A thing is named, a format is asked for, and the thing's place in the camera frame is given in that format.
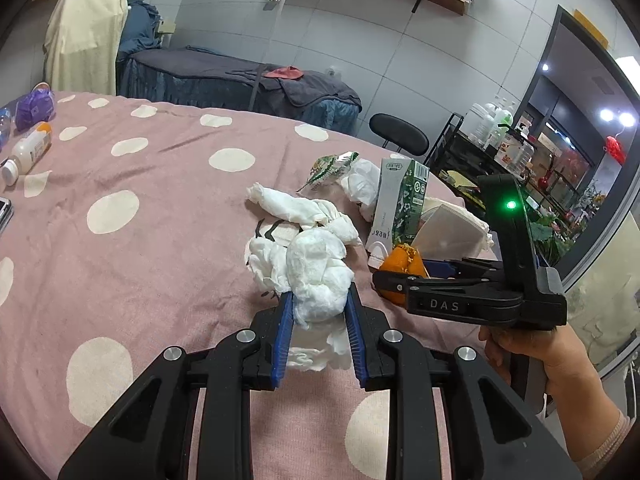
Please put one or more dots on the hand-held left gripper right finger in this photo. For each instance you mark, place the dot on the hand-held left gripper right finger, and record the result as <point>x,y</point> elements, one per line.
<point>356,340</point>

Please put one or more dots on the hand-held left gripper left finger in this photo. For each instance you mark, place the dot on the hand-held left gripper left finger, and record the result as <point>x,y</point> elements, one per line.
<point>282,340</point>

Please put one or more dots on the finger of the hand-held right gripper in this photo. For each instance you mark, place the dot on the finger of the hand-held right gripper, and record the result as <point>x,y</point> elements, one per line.
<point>465,269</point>
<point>400,285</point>

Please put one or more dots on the orange peel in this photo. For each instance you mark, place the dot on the orange peel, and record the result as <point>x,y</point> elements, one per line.
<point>400,260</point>

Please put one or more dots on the white tissue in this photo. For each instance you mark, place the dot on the white tissue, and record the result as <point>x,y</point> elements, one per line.
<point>300,207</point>
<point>320,275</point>
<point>267,265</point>

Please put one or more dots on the white plastic bag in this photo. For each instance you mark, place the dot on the white plastic bag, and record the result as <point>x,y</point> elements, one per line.
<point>362,185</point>

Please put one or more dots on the clear green snack wrapper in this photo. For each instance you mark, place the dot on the clear green snack wrapper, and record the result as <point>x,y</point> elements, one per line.
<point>330,167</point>

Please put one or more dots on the person's right forearm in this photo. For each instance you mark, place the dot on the person's right forearm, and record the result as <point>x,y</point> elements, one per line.
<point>600,420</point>

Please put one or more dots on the person's right hand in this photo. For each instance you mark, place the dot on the person's right hand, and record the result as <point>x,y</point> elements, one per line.
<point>560,355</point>

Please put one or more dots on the green potted plant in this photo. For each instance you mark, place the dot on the green potted plant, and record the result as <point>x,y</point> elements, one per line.
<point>550,232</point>

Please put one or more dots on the green and white milk carton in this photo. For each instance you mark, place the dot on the green and white milk carton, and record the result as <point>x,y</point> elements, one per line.
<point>400,205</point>

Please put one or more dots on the black trolley cart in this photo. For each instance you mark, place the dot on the black trolley cart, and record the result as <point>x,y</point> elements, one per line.
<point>465,165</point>

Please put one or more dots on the printed cup black lid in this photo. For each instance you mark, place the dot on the printed cup black lid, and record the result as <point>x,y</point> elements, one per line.
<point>510,149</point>

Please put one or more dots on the clear plastic bottle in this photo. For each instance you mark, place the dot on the clear plastic bottle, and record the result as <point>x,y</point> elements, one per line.
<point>525,152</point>

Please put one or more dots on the green label pump bottle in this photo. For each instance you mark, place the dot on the green label pump bottle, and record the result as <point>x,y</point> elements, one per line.
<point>502,127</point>

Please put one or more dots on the white jar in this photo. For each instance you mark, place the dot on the white jar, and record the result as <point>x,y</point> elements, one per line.
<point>482,120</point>

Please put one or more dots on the black stool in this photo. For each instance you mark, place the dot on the black stool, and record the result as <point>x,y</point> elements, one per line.
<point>397,132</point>

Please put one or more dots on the red hanging ornament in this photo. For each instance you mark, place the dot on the red hanging ornament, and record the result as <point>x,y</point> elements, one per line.
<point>616,147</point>

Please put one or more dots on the grey towel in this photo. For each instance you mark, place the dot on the grey towel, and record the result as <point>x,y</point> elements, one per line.
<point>315,95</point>

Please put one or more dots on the red cloth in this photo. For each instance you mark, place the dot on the red cloth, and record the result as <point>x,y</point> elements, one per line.
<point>285,72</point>

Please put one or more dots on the yellow door sign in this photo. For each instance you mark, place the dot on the yellow door sign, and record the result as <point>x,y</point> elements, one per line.
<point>592,27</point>

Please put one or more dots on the massage bed blue skirt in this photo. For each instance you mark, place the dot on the massage bed blue skirt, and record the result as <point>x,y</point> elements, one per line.
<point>200,80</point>

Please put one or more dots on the white floor lamp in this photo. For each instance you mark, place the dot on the white floor lamp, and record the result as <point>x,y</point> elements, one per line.
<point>272,35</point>

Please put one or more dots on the silver-edged phone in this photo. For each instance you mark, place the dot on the silver-edged phone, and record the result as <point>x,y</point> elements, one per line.
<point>4,212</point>

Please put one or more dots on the white bottle orange label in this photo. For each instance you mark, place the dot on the white bottle orange label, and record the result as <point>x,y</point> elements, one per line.
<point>27,150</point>

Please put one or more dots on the beige box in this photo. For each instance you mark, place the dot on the beige box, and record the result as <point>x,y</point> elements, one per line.
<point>167,27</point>

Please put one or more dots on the purple mesh bag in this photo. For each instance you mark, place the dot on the purple mesh bag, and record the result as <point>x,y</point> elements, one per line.
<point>35,110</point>

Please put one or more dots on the blue cloth pile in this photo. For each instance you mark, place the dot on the blue cloth pile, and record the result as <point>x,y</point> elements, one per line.
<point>140,25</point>

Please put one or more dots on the clear blue bottle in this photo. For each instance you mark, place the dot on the clear blue bottle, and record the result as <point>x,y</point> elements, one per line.
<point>3,127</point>

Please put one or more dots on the cream cloth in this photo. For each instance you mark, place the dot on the cream cloth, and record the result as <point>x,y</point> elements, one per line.
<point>85,30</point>

